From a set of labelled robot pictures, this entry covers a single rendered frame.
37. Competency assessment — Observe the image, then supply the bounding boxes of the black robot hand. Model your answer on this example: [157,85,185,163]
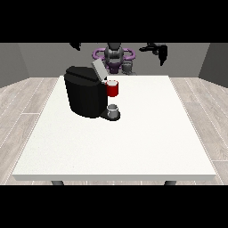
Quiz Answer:
[69,43,82,52]
[139,43,168,67]

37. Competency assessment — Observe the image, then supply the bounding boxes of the pale grey machine lid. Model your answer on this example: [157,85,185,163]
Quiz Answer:
[91,58,109,81]

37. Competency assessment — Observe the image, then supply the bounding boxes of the small grey coffee pod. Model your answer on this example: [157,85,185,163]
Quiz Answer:
[121,61,134,75]

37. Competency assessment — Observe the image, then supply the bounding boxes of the black coffee machine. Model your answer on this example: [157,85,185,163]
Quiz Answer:
[63,65,121,121]

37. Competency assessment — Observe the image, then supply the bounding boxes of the red pod holder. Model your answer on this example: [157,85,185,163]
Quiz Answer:
[105,79,120,98]

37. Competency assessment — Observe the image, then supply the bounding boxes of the grey robot trunk purple rings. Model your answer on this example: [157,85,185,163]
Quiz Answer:
[92,43,137,75]

